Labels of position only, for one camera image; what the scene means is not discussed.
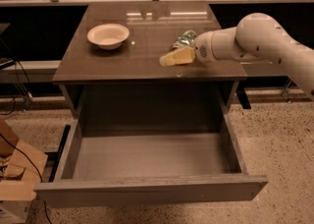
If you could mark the white paper bowl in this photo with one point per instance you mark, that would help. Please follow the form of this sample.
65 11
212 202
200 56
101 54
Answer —
109 36

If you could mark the dark grey cabinet desk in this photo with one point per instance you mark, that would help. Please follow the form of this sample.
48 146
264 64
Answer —
154 27

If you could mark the open grey top drawer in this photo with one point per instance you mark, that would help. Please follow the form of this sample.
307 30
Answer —
96 169

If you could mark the green soda can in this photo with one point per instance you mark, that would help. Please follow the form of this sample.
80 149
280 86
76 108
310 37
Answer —
185 39

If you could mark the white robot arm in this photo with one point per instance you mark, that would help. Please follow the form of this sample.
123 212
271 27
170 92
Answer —
256 37

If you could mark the wooden box stack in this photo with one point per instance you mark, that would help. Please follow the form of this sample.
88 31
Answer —
21 168

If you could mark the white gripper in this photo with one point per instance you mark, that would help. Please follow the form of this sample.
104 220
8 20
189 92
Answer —
203 48

